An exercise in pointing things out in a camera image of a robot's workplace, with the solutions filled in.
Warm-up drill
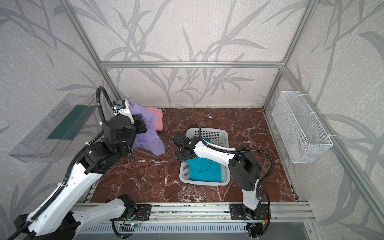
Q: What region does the purple t-shirt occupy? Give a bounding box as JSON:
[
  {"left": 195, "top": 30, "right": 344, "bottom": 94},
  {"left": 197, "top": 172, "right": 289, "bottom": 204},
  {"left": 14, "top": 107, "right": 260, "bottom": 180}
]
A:
[{"left": 129, "top": 103, "right": 166, "bottom": 156}]

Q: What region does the grey plastic laundry basket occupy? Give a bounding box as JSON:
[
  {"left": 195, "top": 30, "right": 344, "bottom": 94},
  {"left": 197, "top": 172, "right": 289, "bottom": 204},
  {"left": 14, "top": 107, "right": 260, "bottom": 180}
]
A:
[{"left": 180, "top": 128, "right": 230, "bottom": 186}]

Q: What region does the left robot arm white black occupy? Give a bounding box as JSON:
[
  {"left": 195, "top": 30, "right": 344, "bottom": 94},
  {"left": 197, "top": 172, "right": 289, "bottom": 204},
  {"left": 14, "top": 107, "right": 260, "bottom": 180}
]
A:
[{"left": 9, "top": 115, "right": 147, "bottom": 240}]

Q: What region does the pink folded t-shirt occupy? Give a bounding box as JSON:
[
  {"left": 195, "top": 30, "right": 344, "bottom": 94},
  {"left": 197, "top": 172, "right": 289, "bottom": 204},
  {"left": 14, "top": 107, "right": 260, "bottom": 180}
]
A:
[{"left": 147, "top": 107, "right": 164, "bottom": 132}]

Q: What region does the teal t-shirt in basket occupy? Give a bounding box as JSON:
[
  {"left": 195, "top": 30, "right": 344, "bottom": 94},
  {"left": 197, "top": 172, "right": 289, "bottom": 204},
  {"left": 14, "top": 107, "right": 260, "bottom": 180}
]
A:
[{"left": 186, "top": 137, "right": 223, "bottom": 183}]

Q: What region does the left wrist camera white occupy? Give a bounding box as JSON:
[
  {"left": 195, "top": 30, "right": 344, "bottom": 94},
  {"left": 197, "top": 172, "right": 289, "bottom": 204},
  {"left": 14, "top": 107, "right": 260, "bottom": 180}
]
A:
[{"left": 113, "top": 100, "right": 135, "bottom": 124}]

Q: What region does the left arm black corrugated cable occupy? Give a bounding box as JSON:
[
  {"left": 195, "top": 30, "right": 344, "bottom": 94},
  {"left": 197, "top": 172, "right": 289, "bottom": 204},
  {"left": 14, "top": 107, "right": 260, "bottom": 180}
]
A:
[{"left": 6, "top": 86, "right": 116, "bottom": 240}]

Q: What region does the aluminium frame post left rear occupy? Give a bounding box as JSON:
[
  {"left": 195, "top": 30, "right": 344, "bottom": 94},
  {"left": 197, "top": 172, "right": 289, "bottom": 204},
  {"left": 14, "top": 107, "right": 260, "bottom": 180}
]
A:
[{"left": 59, "top": 0, "right": 122, "bottom": 100}]

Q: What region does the aluminium frame post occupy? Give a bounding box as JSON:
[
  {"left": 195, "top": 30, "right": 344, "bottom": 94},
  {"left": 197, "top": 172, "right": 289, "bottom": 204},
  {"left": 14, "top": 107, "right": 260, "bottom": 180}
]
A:
[
  {"left": 262, "top": 0, "right": 319, "bottom": 112},
  {"left": 59, "top": 0, "right": 122, "bottom": 100}
]

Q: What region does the clear acrylic wall tray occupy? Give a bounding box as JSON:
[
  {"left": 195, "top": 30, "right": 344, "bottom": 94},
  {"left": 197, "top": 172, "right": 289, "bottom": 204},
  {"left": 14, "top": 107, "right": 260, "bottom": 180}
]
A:
[{"left": 9, "top": 94, "right": 97, "bottom": 163}]

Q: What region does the white wire mesh basket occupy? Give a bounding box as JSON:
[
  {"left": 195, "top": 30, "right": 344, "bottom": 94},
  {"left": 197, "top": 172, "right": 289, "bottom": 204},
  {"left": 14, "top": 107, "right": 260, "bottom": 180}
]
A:
[{"left": 272, "top": 91, "right": 334, "bottom": 164}]

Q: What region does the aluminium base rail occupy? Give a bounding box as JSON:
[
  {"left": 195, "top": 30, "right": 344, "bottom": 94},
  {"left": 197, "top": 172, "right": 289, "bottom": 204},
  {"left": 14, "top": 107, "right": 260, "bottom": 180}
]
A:
[{"left": 68, "top": 201, "right": 316, "bottom": 223}]

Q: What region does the aluminium frame post right rear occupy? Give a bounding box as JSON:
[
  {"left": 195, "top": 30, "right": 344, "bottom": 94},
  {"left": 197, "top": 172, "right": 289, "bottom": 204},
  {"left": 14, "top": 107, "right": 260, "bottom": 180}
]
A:
[{"left": 262, "top": 0, "right": 319, "bottom": 112}]

